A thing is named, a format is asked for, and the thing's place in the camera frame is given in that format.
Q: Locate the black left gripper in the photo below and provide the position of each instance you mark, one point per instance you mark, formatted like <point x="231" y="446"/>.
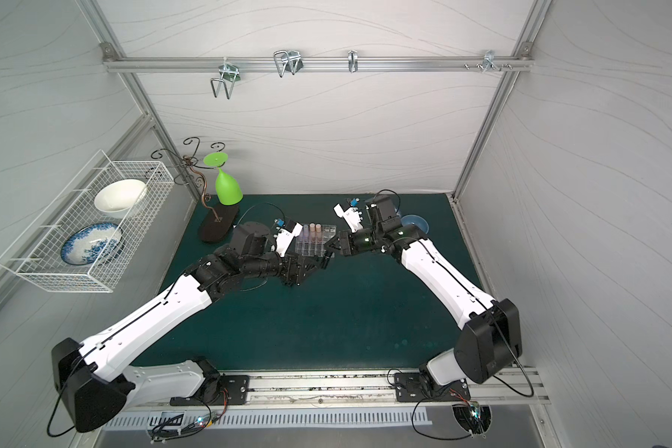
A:
<point x="300" y="268"/>

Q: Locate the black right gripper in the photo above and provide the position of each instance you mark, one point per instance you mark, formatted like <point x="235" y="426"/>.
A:
<point x="344" y="241"/>

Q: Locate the black lipstick tube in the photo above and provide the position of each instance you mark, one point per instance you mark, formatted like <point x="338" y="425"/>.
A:
<point x="325" y="260"/>

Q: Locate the pale pink lipstick tube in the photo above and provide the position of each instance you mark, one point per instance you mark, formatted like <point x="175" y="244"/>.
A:
<point x="312" y="232"/>

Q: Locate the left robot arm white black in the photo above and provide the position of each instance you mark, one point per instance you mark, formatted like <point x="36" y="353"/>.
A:
<point x="96" y="378"/>

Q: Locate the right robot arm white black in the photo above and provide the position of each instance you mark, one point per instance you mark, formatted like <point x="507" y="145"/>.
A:
<point x="490" y="336"/>

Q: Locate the clear acrylic lipstick organizer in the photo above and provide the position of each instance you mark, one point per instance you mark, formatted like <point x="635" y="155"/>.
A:
<point x="316" y="249"/>

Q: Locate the light blue bowl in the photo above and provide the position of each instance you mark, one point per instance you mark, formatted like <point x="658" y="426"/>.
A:
<point x="420" y="222"/>

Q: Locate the copper scroll glass stand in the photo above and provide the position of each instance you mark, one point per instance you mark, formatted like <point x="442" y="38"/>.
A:
<point x="219" y="218"/>

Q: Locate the green plastic wine glass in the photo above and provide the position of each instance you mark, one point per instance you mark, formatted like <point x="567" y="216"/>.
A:
<point x="227" y="187"/>

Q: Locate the white bowl in basket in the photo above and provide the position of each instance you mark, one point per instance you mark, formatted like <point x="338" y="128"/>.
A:
<point x="117" y="199"/>

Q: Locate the blue patterned bowl in basket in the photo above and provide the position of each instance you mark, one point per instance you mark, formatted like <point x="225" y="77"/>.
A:
<point x="96" y="243"/>

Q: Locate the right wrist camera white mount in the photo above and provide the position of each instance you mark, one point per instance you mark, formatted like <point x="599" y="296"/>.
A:
<point x="349" y="212"/>

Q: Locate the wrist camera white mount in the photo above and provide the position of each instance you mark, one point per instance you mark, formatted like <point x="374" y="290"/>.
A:
<point x="349" y="212"/>
<point x="287" y="231"/>

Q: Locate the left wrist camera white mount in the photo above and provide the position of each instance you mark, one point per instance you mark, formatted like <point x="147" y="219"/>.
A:
<point x="287" y="231"/>

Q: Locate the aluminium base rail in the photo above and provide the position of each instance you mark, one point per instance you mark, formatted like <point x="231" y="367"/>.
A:
<point x="340" y="389"/>

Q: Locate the small metal clip on rail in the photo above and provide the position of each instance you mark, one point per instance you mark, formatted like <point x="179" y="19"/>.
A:
<point x="352" y="61"/>

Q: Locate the aluminium top rail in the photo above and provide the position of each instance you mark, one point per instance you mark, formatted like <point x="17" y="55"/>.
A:
<point x="338" y="64"/>

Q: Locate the metal double hook on rail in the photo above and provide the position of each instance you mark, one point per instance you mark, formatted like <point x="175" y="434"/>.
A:
<point x="288" y="61"/>

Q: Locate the white wire basket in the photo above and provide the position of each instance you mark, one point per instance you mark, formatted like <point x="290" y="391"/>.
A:
<point x="35" y="254"/>

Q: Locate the metal hook right on rail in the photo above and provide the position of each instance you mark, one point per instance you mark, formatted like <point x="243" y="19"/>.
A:
<point x="488" y="64"/>

